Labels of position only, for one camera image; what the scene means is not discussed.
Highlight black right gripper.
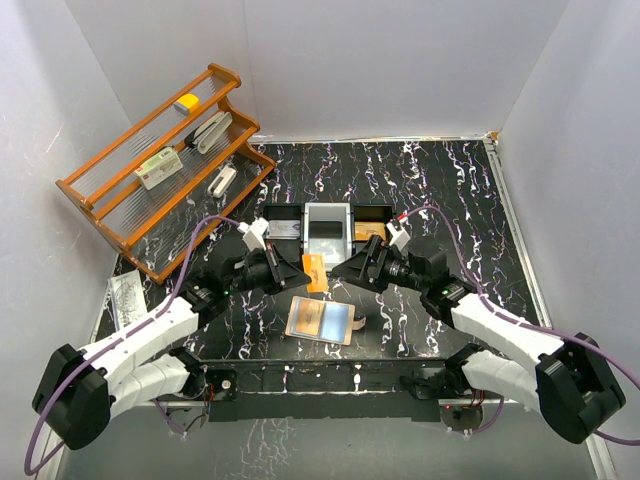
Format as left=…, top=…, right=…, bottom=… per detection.
left=333, top=235, right=427, bottom=293

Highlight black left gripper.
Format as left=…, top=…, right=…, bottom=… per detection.
left=225, top=242, right=311, bottom=295

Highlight beige leather card holder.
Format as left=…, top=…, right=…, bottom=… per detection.
left=285, top=296, right=367, bottom=346

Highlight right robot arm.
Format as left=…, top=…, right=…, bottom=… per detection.
left=332, top=236, right=626, bottom=444

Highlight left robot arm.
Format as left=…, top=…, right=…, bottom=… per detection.
left=32, top=245, right=311, bottom=450

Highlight silver card in left tray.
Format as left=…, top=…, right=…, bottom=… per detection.
left=267, top=220, right=301, bottom=239

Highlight black left tray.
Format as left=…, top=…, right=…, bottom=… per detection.
left=260, top=203, right=304, bottom=251

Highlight white tray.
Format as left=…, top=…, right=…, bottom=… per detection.
left=302, top=202, right=353, bottom=271

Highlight small white stapler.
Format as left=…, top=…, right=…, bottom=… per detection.
left=207, top=166, right=237, bottom=199

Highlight orange wooden shelf rack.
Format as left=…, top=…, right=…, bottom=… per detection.
left=56, top=64, right=275, bottom=283

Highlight white black stapler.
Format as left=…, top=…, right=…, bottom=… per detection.
left=184, top=111, right=233, bottom=154

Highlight white printed paper sheet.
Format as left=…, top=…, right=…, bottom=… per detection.
left=109, top=270, right=147, bottom=330

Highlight white staples box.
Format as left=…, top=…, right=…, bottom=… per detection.
left=134, top=146, right=183, bottom=190

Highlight yellow white tape measure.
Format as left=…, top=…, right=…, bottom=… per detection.
left=173, top=93, right=200, bottom=116

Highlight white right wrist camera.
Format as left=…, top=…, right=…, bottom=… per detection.
left=386, top=219, right=411, bottom=251

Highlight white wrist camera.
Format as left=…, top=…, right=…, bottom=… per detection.
left=237, top=217, right=269, bottom=252
left=386, top=219, right=411, bottom=251

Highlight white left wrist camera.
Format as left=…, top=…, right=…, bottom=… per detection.
left=237, top=217, right=269, bottom=252

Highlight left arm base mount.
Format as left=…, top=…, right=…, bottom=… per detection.
left=165, top=368, right=238, bottom=404

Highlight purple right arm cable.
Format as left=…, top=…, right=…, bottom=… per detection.
left=399, top=205, right=640, bottom=446

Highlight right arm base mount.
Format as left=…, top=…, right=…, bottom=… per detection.
left=399, top=367, right=472, bottom=400

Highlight aluminium frame rail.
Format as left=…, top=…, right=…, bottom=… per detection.
left=37, top=362, right=616, bottom=480

